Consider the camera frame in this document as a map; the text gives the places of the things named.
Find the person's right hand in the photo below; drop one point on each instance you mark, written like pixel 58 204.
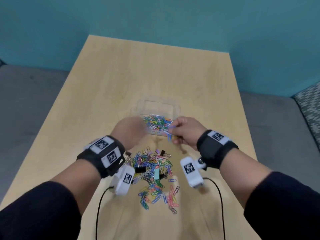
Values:
pixel 191 132

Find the person's left hand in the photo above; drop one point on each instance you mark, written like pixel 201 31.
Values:
pixel 130 131

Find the person's right fingers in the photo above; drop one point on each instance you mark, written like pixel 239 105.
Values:
pixel 178 129

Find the blue paper clip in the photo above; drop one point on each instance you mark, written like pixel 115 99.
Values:
pixel 169 133

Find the person's left forearm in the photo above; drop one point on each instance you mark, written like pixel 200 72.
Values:
pixel 77 183

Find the person's right forearm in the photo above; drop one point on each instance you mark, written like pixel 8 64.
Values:
pixel 243 174

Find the heap of clips in container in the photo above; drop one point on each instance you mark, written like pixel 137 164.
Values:
pixel 156 122

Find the black binder clip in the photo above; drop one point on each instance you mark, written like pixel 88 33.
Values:
pixel 163 152
pixel 140 169

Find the clear plastic container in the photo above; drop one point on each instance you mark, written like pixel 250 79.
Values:
pixel 160 106

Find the black wristband with markers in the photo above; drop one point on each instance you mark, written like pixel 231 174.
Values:
pixel 103 154
pixel 213 148

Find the mint green binder clip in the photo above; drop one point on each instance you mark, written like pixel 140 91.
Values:
pixel 156 173

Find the pile of colourful paper clips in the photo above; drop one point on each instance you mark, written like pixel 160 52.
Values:
pixel 156 187

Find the dark navy sleeve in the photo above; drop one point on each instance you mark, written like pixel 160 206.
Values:
pixel 37 212
pixel 285 207

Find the grey patterned cushion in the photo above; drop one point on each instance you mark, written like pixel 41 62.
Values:
pixel 310 109

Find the white wrist camera with marker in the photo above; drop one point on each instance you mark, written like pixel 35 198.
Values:
pixel 123 179
pixel 191 172

